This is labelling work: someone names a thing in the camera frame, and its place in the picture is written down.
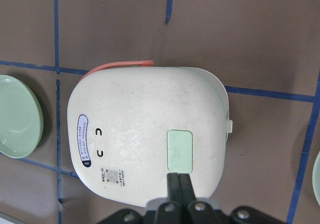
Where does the green plate far side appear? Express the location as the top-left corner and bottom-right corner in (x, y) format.
(0, 75), (44, 158)

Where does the green plate near lemon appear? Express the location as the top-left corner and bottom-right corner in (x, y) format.
(312, 152), (320, 205)

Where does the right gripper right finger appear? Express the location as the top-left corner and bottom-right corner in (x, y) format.
(178, 174), (196, 204)

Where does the white rice cooker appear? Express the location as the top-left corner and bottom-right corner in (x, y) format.
(67, 61), (232, 206)

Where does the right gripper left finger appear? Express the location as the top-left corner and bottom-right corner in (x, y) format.
(166, 173), (181, 203)

